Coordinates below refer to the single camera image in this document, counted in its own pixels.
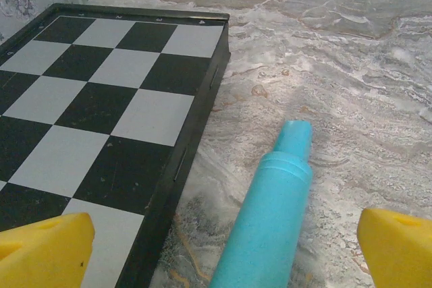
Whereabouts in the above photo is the black and white chessboard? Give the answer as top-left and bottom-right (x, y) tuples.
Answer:
(0, 3), (232, 288)

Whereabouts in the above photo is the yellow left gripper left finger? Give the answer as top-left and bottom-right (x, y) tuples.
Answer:
(0, 212), (96, 288)

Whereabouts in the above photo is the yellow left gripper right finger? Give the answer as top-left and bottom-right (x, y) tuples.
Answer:
(356, 208), (432, 288)

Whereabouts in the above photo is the teal toy microphone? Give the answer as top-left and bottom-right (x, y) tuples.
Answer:
(208, 120), (314, 288)

